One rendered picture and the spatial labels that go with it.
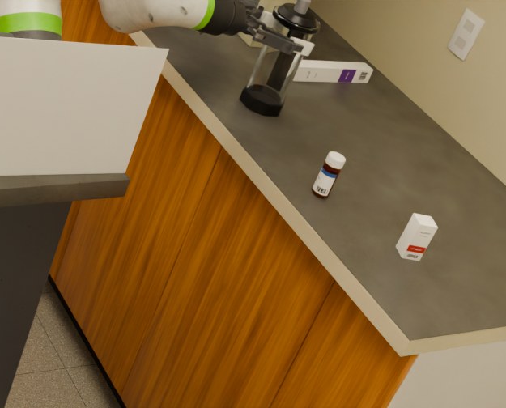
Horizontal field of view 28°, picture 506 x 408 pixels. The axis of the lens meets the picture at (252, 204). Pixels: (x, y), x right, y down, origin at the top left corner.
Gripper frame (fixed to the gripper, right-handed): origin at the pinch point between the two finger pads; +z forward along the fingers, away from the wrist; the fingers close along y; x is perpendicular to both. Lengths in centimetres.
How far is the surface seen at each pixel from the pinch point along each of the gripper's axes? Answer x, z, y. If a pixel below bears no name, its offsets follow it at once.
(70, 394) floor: 114, -1, 4
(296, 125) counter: 17.2, 7.6, -8.2
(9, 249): 47, -59, -23
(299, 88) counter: 15.3, 19.8, 8.6
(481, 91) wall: -4, 57, -10
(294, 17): -4.8, -4.2, -2.5
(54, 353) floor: 113, 1, 20
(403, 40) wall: -1, 58, 20
